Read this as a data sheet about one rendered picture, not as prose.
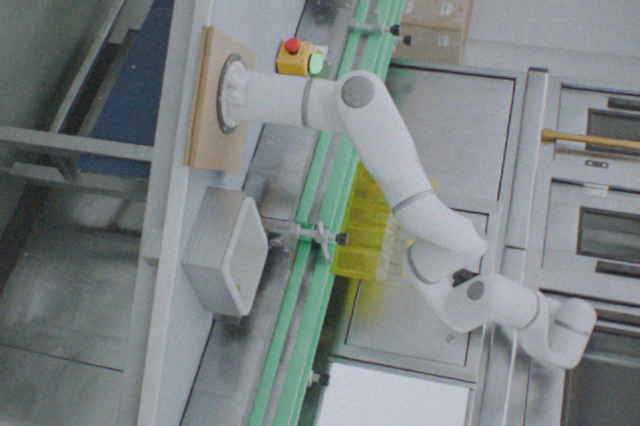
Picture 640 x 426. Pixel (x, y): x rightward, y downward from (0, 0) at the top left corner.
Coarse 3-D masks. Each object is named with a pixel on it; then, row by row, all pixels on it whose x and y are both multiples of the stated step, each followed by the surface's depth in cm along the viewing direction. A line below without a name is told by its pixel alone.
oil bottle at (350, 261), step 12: (336, 252) 178; (348, 252) 178; (360, 252) 177; (372, 252) 177; (384, 252) 177; (336, 264) 177; (348, 264) 176; (360, 264) 176; (372, 264) 175; (384, 264) 175; (348, 276) 180; (360, 276) 179; (372, 276) 177; (384, 276) 176
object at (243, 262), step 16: (240, 208) 151; (256, 208) 157; (240, 224) 148; (256, 224) 160; (240, 240) 167; (256, 240) 166; (224, 256) 146; (240, 256) 168; (256, 256) 168; (224, 272) 145; (240, 272) 166; (256, 272) 166; (256, 288) 165; (240, 304) 156
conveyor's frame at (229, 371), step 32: (320, 32) 196; (288, 128) 182; (256, 160) 178; (288, 160) 177; (256, 192) 173; (288, 192) 172; (288, 256) 175; (256, 320) 168; (224, 352) 165; (256, 352) 164; (224, 384) 161; (192, 416) 158; (224, 416) 157
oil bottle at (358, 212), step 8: (352, 208) 183; (360, 208) 183; (368, 208) 183; (376, 208) 183; (384, 208) 182; (344, 216) 182; (352, 216) 182; (360, 216) 182; (368, 216) 182; (376, 216) 181; (384, 216) 181; (392, 216) 181; (368, 224) 181; (376, 224) 181; (384, 224) 180; (392, 224) 180
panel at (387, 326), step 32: (480, 224) 195; (352, 288) 189; (384, 288) 189; (352, 320) 185; (384, 320) 185; (416, 320) 184; (352, 352) 181; (384, 352) 180; (416, 352) 180; (448, 352) 179; (480, 352) 177; (448, 384) 174
